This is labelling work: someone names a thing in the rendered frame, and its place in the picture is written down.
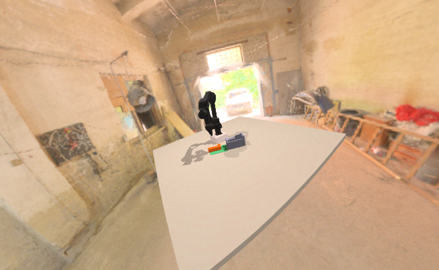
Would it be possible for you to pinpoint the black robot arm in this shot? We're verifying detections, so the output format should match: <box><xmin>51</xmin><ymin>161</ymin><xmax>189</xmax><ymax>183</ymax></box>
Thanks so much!
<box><xmin>198</xmin><ymin>91</ymin><xmax>222</xmax><ymax>136</ymax></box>

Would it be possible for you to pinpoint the orange l-shaped part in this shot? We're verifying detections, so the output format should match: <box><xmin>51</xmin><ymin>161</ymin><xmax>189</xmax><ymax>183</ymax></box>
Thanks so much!
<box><xmin>208</xmin><ymin>144</ymin><xmax>222</xmax><ymax>152</ymax></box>

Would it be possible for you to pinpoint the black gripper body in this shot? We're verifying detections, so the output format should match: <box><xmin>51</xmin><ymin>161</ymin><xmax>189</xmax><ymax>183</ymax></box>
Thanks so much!
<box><xmin>204</xmin><ymin>115</ymin><xmax>214</xmax><ymax>130</ymax></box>

